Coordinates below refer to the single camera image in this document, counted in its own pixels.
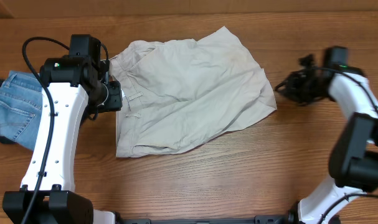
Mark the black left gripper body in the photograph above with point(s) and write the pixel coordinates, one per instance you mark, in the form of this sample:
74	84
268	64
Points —
114	101

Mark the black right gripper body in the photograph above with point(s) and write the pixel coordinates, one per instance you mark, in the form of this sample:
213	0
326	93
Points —
296	86

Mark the beige khaki shorts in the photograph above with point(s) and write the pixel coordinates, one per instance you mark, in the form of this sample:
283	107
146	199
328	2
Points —
180	94

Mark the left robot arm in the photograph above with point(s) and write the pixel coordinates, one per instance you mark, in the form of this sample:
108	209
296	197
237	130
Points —
74	87

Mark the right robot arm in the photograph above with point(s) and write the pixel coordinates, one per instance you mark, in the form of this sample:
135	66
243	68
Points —
353	162

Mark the blue denim jeans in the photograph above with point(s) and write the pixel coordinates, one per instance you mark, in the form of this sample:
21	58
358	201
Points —
20	108

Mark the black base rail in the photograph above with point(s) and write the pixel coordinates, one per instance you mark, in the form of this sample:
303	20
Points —
204	221

